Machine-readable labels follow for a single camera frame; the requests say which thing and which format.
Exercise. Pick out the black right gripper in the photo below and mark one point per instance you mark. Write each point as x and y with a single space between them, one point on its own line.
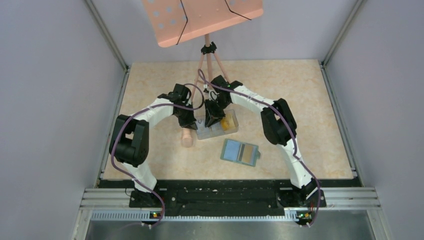
212 117

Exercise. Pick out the green leather card holder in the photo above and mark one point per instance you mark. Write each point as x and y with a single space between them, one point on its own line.
230 151

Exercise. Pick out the yellow card in box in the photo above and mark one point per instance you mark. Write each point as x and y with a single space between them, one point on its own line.
228 123

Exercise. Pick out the clear plastic card box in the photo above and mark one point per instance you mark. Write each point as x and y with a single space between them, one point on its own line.
222 132

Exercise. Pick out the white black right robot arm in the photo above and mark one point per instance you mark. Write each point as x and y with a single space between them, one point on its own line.
278 124

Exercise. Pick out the white cards in box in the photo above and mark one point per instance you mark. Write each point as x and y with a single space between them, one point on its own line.
204 132

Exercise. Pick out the pink music stand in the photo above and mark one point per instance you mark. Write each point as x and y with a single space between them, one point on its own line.
178 21

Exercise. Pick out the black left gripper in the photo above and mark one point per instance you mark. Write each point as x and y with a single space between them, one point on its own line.
190 122

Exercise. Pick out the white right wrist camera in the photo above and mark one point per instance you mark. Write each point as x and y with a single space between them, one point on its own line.
208 89

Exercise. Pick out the aluminium front rail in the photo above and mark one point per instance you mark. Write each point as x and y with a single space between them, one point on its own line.
113 204

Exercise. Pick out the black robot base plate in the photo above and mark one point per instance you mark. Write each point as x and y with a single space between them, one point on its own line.
207 194

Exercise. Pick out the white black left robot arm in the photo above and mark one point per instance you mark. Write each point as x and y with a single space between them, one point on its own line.
129 145

